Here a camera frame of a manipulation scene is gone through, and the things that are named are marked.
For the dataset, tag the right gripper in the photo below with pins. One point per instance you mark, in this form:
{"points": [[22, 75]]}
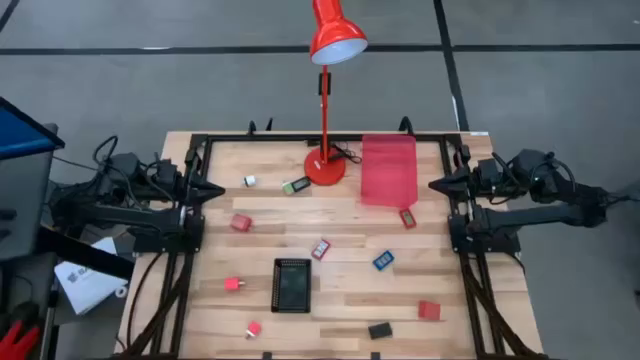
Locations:
{"points": [[482, 180]]}

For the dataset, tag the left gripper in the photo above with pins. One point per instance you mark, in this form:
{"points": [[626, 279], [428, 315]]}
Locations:
{"points": [[172, 182]]}

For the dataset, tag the white small cube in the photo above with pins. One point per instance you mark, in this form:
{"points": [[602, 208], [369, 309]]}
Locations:
{"points": [[249, 180]]}

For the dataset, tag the red rounded box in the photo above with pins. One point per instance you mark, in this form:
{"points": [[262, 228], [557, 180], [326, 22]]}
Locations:
{"points": [[241, 222]]}

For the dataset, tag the dark red digital timer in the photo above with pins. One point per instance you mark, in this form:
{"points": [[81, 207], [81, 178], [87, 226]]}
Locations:
{"points": [[408, 218]]}

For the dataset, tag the small red plug adapter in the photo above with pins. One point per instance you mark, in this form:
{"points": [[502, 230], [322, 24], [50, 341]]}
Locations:
{"points": [[254, 328], [232, 284]]}

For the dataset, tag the blue digital timer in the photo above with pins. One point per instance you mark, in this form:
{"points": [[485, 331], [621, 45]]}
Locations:
{"points": [[383, 260]]}

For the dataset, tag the red block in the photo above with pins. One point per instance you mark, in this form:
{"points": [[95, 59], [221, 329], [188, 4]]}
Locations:
{"points": [[429, 310]]}

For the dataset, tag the black mesh basket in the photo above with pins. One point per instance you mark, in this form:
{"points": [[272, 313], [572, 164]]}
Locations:
{"points": [[291, 285]]}

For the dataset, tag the red and white digital timer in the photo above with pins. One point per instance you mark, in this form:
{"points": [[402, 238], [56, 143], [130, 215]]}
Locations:
{"points": [[320, 249]]}

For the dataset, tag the black block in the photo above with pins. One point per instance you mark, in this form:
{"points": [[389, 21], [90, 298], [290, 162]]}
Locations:
{"points": [[380, 330]]}

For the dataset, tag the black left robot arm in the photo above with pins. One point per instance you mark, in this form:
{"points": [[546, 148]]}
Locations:
{"points": [[125, 217]]}

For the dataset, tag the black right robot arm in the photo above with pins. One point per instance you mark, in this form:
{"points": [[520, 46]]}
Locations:
{"points": [[540, 216]]}

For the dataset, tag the red translucent plastic tray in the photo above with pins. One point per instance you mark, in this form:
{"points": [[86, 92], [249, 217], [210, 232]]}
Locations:
{"points": [[390, 172]]}

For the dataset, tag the red desk lamp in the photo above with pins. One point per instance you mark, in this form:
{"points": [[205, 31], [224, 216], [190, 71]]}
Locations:
{"points": [[325, 170]]}

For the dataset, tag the black bar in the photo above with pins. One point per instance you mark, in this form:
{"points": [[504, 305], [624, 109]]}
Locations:
{"points": [[85, 255]]}

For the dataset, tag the white printed paper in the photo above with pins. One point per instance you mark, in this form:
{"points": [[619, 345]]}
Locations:
{"points": [[85, 290]]}

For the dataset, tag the monitor with blue screen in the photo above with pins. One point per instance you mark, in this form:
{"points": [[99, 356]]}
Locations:
{"points": [[22, 132]]}

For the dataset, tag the black computer mouse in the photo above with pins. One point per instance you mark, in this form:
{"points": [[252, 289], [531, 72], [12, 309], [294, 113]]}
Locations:
{"points": [[24, 311]]}

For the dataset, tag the red glove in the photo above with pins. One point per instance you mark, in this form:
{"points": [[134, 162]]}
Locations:
{"points": [[17, 342]]}

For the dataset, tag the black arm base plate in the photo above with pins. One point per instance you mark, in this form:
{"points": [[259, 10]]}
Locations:
{"points": [[150, 245], [500, 246]]}

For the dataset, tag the black aluminium table frame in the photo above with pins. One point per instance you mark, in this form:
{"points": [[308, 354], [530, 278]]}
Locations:
{"points": [[280, 137]]}

